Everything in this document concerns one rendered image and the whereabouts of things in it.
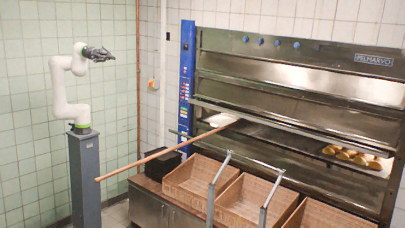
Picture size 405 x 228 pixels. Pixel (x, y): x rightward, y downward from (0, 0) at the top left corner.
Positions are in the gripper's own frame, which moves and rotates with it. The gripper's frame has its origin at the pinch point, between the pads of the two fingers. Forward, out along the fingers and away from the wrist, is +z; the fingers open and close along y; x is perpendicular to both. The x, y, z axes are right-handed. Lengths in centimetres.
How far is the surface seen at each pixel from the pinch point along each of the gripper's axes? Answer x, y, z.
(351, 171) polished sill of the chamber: -145, -21, 122
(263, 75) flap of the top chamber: -105, -65, 40
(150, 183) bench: -149, 54, -49
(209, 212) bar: -129, 54, 39
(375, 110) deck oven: -113, -59, 131
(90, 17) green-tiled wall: -39, -55, -122
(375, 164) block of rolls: -155, -35, 134
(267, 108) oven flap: -123, -44, 48
